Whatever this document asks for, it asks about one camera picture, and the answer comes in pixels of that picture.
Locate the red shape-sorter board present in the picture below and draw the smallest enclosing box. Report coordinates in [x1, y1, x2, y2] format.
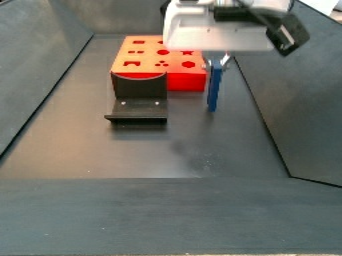
[109, 35, 207, 92]

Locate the blue two-pronged peg object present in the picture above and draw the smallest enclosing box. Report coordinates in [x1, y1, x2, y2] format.
[207, 60, 222, 112]

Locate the black curved holder stand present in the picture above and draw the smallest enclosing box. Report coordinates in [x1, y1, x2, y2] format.
[104, 73, 168, 124]

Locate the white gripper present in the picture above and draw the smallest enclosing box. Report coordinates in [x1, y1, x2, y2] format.
[161, 0, 295, 72]

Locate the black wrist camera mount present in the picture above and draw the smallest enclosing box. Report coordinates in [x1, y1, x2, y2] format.
[214, 6, 310, 56]

